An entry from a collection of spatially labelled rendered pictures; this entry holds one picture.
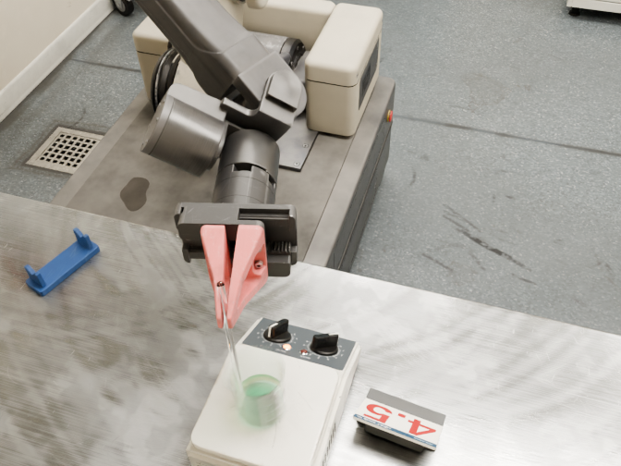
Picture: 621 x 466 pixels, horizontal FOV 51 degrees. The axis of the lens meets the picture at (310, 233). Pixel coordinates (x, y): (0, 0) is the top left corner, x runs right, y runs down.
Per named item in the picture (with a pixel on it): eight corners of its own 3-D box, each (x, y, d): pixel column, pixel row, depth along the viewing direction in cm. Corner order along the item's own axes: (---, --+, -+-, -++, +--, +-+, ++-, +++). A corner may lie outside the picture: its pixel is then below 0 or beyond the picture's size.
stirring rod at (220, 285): (240, 408, 63) (216, 278, 48) (247, 408, 63) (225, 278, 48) (239, 413, 62) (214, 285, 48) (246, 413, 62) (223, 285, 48)
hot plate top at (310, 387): (234, 345, 70) (233, 340, 70) (341, 374, 68) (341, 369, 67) (187, 447, 63) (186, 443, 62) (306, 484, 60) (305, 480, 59)
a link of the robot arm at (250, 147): (291, 139, 64) (263, 174, 68) (228, 106, 61) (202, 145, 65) (286, 187, 59) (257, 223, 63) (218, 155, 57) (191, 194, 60)
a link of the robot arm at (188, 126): (307, 79, 63) (268, 118, 70) (198, 18, 59) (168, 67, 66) (280, 181, 58) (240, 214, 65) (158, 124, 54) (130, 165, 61)
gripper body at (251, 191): (295, 220, 53) (299, 160, 58) (171, 217, 54) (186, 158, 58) (297, 270, 58) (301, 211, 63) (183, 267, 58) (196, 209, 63)
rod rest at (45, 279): (85, 239, 92) (78, 222, 89) (101, 250, 90) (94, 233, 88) (26, 286, 86) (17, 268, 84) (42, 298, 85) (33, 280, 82)
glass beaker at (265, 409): (276, 376, 67) (272, 332, 61) (298, 420, 64) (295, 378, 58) (221, 398, 65) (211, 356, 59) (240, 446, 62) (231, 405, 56)
